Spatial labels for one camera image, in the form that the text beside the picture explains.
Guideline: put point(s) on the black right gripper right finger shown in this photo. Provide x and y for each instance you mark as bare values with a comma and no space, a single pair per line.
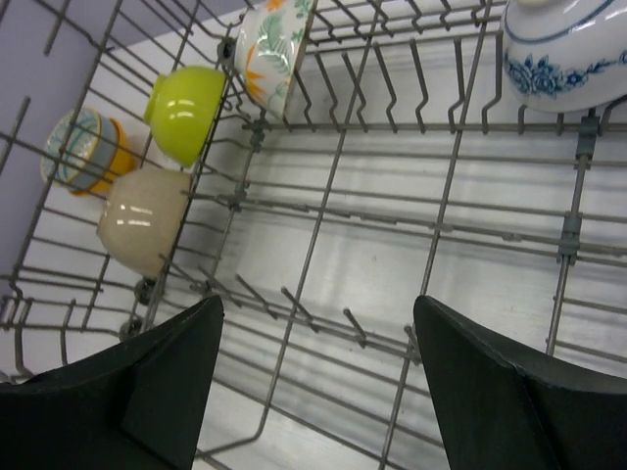
503,405

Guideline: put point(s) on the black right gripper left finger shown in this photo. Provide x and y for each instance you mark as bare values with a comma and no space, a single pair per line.
137,405

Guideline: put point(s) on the white yellow dotted bowl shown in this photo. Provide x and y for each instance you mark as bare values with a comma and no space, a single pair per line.
69,148

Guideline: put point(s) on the white blue patterned bowl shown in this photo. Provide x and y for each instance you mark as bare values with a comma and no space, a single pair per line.
565,56

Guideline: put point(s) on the white floral leaf bowl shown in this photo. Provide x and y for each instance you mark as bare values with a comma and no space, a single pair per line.
270,48

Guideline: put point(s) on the orange ribbed bowl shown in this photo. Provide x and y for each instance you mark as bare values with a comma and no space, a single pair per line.
119,163

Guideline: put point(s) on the white ribbed bowl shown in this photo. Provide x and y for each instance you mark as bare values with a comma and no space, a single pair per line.
102,159

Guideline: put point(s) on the beige bowl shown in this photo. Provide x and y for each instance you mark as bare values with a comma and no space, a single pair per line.
142,216

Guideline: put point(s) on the lime green bowl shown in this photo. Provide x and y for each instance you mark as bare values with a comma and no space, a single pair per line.
181,109

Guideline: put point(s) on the grey wire dish rack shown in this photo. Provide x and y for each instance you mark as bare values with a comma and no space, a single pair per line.
404,166

